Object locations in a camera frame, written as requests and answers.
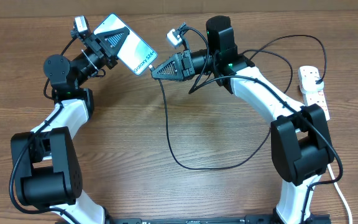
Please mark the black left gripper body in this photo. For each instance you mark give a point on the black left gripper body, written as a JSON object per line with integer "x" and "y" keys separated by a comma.
{"x": 95, "y": 50}

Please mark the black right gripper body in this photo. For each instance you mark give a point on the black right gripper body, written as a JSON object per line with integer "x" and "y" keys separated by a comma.
{"x": 188, "y": 65}

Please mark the Samsung Galaxy smartphone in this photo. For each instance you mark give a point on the Samsung Galaxy smartphone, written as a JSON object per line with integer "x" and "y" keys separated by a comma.
{"x": 135, "y": 53}

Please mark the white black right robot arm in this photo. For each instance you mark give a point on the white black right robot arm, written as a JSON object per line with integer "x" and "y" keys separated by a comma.
{"x": 301, "y": 146}

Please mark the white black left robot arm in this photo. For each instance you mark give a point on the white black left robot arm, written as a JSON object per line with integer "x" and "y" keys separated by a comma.
{"x": 46, "y": 175}

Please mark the white charger plug adapter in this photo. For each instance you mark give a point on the white charger plug adapter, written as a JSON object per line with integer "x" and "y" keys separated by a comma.
{"x": 310, "y": 84}

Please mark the white power strip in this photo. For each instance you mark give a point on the white power strip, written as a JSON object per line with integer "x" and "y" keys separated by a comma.
{"x": 317, "y": 97}

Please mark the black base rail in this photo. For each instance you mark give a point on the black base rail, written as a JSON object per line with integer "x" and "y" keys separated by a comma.
{"x": 194, "y": 221}

